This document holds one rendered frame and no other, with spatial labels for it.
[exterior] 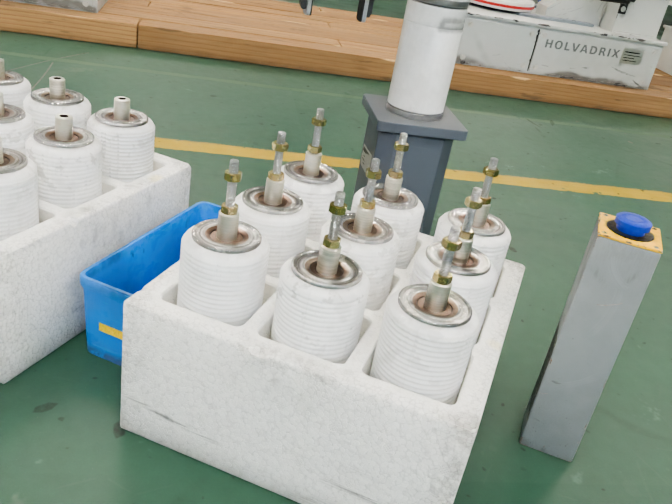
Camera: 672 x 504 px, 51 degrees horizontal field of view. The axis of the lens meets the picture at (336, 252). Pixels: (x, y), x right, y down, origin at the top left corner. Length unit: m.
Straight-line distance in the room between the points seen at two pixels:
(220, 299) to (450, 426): 0.27
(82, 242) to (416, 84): 0.54
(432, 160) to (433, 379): 0.51
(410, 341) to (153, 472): 0.33
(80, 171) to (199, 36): 1.58
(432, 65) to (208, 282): 0.53
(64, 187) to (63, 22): 1.61
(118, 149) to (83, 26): 1.51
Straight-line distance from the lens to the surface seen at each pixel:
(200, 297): 0.77
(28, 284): 0.93
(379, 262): 0.82
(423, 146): 1.13
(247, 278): 0.76
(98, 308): 0.96
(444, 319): 0.70
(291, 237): 0.85
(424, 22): 1.10
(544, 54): 2.84
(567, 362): 0.92
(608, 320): 0.88
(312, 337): 0.73
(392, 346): 0.71
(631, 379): 1.22
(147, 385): 0.83
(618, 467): 1.03
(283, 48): 2.53
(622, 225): 0.85
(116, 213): 1.02
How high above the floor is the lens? 0.61
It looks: 28 degrees down
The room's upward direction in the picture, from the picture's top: 11 degrees clockwise
